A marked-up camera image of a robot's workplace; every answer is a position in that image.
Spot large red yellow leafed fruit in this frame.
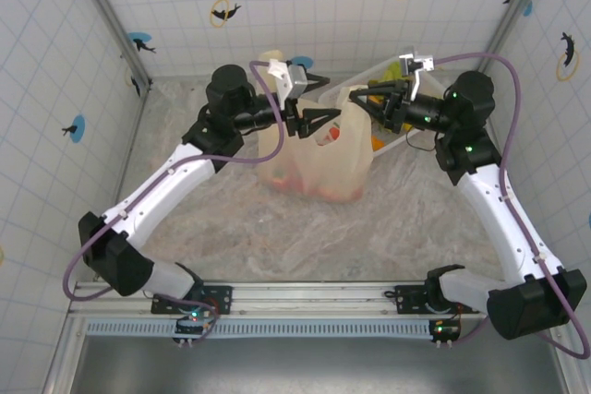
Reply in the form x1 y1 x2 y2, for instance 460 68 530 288
317 125 342 147

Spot beige printed plastic bag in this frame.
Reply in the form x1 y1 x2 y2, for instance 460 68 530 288
256 49 375 204

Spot round green fake fruit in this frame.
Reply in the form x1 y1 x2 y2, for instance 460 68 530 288
380 61 404 86

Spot white plastic mesh basket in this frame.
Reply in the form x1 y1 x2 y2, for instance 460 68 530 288
317 57 447 158

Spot blue circle shark sticker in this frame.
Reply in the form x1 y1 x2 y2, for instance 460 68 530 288
127 31 157 54

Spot blue oval seal sticker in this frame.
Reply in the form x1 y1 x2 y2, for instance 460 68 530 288
61 114 87 144

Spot grey metal panel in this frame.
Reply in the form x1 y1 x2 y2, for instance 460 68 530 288
68 336 569 394

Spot thin black wire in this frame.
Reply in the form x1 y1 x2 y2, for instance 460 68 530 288
404 130 438 153

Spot small dolphin ring sticker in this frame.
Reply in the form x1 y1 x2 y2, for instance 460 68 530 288
210 0 243 29

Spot aluminium frame post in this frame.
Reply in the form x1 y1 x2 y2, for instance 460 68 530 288
67 0 153 90
473 0 558 84

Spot yellow ring animal sticker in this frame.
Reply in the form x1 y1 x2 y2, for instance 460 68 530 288
123 66 142 99

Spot aluminium frame rail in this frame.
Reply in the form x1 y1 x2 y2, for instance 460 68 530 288
45 82 156 394

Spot seahorse ring sticker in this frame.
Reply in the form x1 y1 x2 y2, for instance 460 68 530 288
555 31 581 82

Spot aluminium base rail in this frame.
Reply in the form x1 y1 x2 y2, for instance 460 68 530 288
68 281 490 320

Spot slotted grey cable duct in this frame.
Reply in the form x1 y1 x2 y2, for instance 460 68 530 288
85 318 458 339

